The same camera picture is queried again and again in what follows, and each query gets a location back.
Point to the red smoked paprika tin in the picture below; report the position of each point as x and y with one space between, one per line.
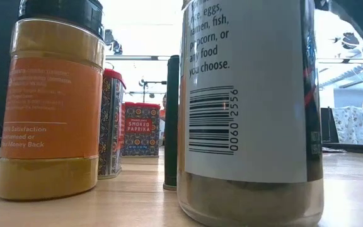
142 132
112 126

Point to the black tripod stand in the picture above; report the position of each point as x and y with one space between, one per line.
144 91

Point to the long horizontal ceiling beam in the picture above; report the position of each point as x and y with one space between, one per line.
131 58

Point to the black ceiling reel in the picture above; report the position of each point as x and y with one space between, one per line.
113 44
350 41

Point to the patterned white cloth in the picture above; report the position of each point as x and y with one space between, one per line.
351 126

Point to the seasoning jar with tan lid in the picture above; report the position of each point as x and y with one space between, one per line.
247 110

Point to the black metal table frame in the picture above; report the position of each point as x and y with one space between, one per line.
358 148

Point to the person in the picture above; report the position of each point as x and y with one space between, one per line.
164 101

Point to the black room divider panels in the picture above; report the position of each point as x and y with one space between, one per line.
326 126

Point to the orange-labelled turmeric jar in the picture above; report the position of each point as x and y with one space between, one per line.
52 110

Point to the black pepper tin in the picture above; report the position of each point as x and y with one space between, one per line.
171 126

